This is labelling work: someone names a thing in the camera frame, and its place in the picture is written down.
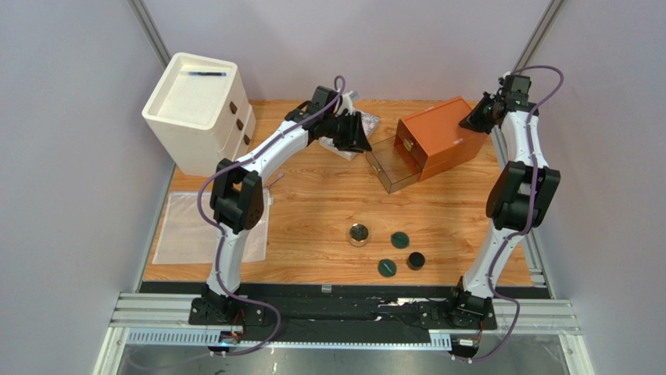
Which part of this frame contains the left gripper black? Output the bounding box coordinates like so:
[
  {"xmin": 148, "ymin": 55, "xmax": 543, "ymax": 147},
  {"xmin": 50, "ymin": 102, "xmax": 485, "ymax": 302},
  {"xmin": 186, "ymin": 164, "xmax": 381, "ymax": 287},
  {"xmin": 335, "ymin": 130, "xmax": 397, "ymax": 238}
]
[{"xmin": 324, "ymin": 112, "xmax": 373, "ymax": 154}]

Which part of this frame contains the clear acrylic drawer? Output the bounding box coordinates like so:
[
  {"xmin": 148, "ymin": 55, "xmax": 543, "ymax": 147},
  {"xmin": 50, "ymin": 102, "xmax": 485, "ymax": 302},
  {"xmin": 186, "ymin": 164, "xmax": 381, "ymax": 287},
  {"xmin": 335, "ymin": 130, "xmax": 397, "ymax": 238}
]
[{"xmin": 366, "ymin": 137, "xmax": 422, "ymax": 194}]

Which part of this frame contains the gold lid cream jar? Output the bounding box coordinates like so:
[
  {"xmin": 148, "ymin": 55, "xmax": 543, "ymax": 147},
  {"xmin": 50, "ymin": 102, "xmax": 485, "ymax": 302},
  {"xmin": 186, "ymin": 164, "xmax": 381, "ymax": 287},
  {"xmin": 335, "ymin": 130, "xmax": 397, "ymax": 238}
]
[{"xmin": 348, "ymin": 223, "xmax": 370, "ymax": 247}]

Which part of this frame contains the green round compact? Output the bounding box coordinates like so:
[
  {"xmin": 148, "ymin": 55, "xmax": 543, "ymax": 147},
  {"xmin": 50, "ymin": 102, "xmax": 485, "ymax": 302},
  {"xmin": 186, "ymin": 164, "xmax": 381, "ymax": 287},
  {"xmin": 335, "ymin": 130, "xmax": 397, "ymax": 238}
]
[
  {"xmin": 378, "ymin": 259, "xmax": 397, "ymax": 277},
  {"xmin": 390, "ymin": 231, "xmax": 410, "ymax": 249}
]

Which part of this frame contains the small black jar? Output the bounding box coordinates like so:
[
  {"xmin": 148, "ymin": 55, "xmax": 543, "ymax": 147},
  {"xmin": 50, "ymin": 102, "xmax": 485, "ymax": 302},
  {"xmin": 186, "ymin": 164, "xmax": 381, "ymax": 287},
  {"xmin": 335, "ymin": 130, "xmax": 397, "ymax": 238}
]
[{"xmin": 407, "ymin": 252, "xmax": 425, "ymax": 271}]

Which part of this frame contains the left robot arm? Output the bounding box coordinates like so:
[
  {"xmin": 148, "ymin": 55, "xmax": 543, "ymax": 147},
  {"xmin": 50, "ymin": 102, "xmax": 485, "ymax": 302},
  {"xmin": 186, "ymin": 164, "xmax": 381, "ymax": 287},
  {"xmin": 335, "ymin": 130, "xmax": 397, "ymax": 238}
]
[{"xmin": 201, "ymin": 86, "xmax": 371, "ymax": 316}]

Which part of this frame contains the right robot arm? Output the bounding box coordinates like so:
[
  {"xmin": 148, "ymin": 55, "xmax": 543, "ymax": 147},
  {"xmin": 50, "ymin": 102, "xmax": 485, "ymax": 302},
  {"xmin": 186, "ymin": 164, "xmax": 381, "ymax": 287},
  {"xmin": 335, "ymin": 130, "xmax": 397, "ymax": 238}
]
[{"xmin": 393, "ymin": 72, "xmax": 561, "ymax": 327}]

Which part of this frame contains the floral notebook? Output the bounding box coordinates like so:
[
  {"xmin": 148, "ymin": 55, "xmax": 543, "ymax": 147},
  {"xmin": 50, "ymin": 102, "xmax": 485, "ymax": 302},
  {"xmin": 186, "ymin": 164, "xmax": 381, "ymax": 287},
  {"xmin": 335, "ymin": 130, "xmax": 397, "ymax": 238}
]
[{"xmin": 318, "ymin": 111, "xmax": 379, "ymax": 161}]

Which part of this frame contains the orange drawer box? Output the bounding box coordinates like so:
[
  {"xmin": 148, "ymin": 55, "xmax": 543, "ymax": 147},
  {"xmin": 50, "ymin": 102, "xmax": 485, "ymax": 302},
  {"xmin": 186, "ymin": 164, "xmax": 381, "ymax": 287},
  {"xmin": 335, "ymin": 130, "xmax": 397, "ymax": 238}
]
[{"xmin": 394, "ymin": 96, "xmax": 488, "ymax": 181}]

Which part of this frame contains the white drawer cabinet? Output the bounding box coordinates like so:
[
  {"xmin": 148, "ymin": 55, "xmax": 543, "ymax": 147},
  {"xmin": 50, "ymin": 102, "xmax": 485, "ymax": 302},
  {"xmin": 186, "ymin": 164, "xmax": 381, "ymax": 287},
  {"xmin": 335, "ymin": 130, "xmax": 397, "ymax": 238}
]
[{"xmin": 142, "ymin": 52, "xmax": 256, "ymax": 177}]

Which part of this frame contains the black pen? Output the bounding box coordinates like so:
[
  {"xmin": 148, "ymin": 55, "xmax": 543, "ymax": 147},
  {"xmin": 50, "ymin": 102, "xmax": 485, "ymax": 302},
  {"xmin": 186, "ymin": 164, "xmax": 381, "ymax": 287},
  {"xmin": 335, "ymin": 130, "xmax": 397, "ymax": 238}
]
[{"xmin": 186, "ymin": 71, "xmax": 227, "ymax": 77}]

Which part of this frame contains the clear mesh zipper pouch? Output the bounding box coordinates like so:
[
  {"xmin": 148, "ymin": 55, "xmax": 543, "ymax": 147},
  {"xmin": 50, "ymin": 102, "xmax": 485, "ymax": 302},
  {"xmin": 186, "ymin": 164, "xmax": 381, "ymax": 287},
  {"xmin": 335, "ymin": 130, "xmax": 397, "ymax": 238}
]
[{"xmin": 152, "ymin": 189, "xmax": 273, "ymax": 265}]

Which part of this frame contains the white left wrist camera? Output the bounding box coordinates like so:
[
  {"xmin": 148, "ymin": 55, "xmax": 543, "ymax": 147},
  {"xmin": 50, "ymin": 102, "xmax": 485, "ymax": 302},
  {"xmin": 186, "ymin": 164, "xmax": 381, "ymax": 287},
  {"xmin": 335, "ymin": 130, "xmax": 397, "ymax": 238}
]
[{"xmin": 335, "ymin": 91, "xmax": 360, "ymax": 116}]

